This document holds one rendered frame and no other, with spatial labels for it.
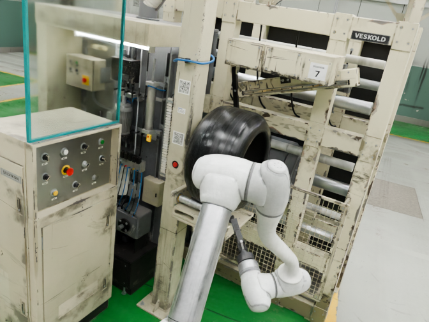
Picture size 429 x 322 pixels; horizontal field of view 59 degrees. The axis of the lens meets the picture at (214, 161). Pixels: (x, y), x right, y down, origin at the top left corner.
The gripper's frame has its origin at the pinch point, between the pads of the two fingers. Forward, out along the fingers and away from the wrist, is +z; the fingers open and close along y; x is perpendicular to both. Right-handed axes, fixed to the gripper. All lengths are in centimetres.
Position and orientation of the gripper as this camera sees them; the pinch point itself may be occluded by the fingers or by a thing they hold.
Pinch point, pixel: (235, 225)
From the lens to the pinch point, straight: 184.1
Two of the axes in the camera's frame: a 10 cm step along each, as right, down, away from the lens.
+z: -2.1, -7.0, 6.8
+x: 9.7, -2.4, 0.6
